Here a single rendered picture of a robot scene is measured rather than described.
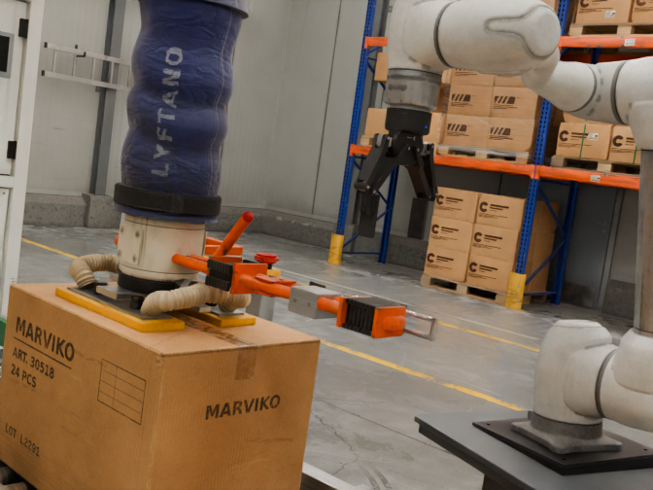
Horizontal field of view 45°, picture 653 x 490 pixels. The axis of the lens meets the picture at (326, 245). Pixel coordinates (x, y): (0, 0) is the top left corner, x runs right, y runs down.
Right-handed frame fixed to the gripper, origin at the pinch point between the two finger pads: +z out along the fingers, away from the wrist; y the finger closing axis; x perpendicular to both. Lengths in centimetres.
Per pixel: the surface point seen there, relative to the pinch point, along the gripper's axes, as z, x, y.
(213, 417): 40, -29, 9
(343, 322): 15.8, -2.4, 6.5
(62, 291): 25, -73, 17
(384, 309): 11.9, 5.3, 6.1
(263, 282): 13.3, -23.1, 5.6
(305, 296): 13.4, -11.9, 6.1
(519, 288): 97, -338, -692
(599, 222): 16, -320, -829
